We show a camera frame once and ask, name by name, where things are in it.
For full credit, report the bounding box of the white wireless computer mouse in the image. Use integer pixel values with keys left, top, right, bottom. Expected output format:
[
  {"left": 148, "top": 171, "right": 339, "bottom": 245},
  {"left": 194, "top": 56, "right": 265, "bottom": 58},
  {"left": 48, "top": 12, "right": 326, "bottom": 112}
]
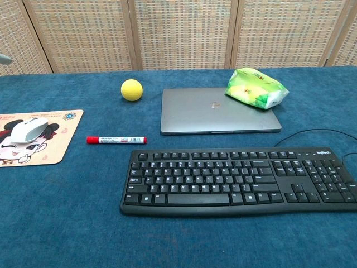
[{"left": 10, "top": 117, "right": 50, "bottom": 145}]

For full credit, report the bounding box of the cartoon girl mouse pad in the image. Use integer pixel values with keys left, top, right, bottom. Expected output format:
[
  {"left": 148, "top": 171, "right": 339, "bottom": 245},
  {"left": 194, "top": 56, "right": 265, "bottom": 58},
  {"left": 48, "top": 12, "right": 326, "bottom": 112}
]
[{"left": 0, "top": 109, "right": 84, "bottom": 169}]

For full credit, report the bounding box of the woven bamboo screen panel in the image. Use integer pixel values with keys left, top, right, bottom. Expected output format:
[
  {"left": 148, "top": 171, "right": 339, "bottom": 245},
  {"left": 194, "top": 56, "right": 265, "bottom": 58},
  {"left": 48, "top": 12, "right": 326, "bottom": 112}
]
[
  {"left": 128, "top": 0, "right": 239, "bottom": 71},
  {"left": 224, "top": 0, "right": 347, "bottom": 70},
  {"left": 325, "top": 0, "right": 357, "bottom": 68},
  {"left": 22, "top": 0, "right": 143, "bottom": 74},
  {"left": 0, "top": 0, "right": 54, "bottom": 76}
]

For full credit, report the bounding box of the yellow foam ball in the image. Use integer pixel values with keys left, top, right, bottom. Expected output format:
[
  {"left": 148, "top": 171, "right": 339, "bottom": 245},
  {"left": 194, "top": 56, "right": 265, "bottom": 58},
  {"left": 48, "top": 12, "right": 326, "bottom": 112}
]
[{"left": 120, "top": 79, "right": 144, "bottom": 102}]

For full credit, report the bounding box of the red cap whiteboard marker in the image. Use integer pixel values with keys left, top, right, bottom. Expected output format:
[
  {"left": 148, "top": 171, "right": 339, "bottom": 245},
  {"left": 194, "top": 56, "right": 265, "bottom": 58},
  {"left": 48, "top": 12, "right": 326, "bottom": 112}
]
[{"left": 86, "top": 136, "right": 148, "bottom": 146}]

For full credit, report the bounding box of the blue carpet table cover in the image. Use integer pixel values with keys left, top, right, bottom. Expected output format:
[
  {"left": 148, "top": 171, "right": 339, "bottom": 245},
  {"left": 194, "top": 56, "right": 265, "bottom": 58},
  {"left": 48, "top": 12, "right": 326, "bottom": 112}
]
[{"left": 0, "top": 65, "right": 357, "bottom": 268}]

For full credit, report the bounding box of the silver closed laptop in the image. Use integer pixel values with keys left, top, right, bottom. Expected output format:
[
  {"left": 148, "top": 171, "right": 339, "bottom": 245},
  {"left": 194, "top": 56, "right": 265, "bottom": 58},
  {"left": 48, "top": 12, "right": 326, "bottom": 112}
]
[{"left": 160, "top": 87, "right": 283, "bottom": 136}]

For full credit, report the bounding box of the green tissue pack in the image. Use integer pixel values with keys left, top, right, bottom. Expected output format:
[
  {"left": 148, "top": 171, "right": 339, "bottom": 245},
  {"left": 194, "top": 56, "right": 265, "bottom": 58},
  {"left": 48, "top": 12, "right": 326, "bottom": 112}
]
[{"left": 225, "top": 68, "right": 289, "bottom": 111}]

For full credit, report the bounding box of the black wired keyboard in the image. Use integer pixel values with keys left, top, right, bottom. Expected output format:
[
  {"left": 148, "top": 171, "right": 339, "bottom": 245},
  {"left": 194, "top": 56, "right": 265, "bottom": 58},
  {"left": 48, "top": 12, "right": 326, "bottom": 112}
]
[{"left": 119, "top": 147, "right": 357, "bottom": 219}]

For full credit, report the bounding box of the black keyboard cable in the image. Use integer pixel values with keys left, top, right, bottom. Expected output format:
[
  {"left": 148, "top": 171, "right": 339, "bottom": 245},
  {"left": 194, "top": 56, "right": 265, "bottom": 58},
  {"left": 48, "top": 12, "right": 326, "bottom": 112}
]
[{"left": 272, "top": 128, "right": 357, "bottom": 168}]

